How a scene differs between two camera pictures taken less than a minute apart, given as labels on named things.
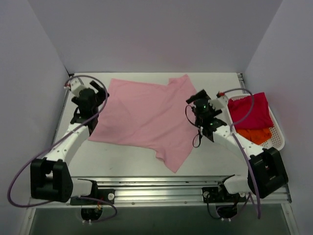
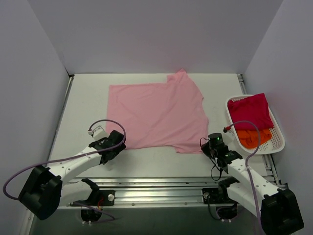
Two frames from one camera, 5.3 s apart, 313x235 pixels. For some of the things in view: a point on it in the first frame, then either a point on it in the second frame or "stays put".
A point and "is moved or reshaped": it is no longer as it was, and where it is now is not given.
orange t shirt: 259,136 stays put
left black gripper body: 98,90 → 116,141
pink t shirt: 149,114 is moved or reshaped
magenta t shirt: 259,117 stays put
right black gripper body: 198,96 → 206,149
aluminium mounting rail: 169,192 stays put
